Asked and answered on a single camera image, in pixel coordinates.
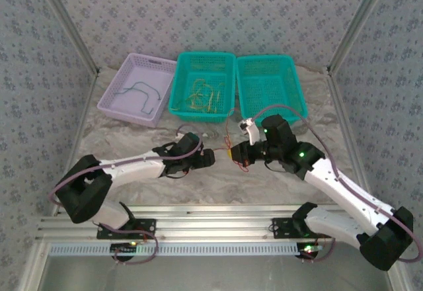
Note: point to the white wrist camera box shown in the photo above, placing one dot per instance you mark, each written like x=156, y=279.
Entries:
x=251, y=132
x=179, y=135

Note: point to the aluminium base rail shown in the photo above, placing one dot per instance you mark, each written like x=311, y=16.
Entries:
x=215, y=221

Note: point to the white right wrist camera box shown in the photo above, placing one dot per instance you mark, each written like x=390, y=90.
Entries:
x=251, y=132

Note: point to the black controller board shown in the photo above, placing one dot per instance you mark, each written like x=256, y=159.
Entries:
x=309, y=250
x=124, y=248

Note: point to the teal plastic basket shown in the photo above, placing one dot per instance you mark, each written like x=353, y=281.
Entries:
x=228, y=72
x=264, y=82

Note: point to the lilac plastic basket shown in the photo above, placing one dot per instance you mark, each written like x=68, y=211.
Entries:
x=132, y=72

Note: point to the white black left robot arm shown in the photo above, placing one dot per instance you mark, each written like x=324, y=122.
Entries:
x=132, y=168

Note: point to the aluminium side rail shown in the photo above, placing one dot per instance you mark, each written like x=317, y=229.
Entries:
x=86, y=106
x=340, y=106

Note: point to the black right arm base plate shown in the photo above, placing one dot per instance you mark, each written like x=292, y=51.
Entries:
x=282, y=228

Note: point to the aluminium frame post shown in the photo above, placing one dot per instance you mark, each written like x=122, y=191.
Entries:
x=357, y=23
x=69, y=23

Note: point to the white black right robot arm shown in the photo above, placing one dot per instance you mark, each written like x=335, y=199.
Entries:
x=343, y=188

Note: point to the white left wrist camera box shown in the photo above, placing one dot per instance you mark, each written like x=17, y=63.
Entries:
x=179, y=135

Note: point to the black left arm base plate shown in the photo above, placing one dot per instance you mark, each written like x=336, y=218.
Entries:
x=147, y=226

